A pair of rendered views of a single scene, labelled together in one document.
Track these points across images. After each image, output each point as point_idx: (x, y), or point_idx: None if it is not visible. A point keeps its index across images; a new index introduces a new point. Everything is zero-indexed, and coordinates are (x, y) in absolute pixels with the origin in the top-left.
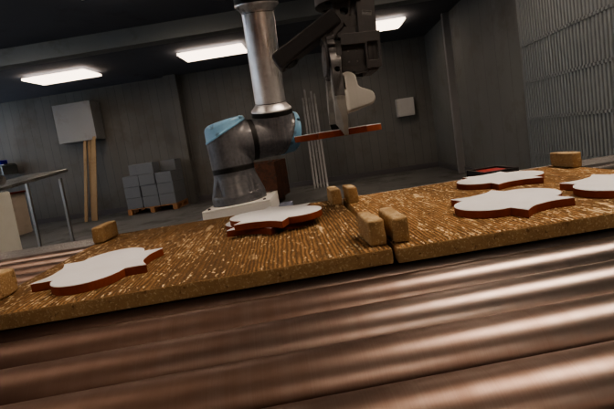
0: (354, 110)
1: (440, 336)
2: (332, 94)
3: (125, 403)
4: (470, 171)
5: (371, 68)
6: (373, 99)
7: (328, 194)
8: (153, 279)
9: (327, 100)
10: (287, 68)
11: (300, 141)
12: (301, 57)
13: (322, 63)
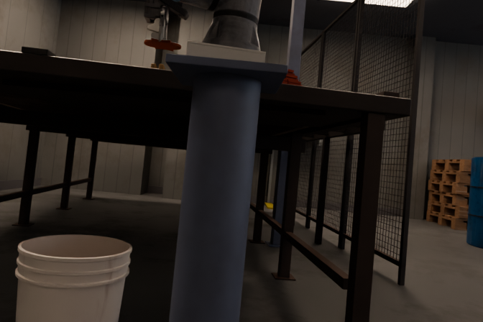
0: (151, 30)
1: None
2: (166, 32)
3: None
4: (49, 51)
5: (149, 22)
6: (152, 37)
7: (164, 68)
8: None
9: (164, 26)
10: (182, 18)
11: (179, 49)
12: (175, 11)
13: (167, 14)
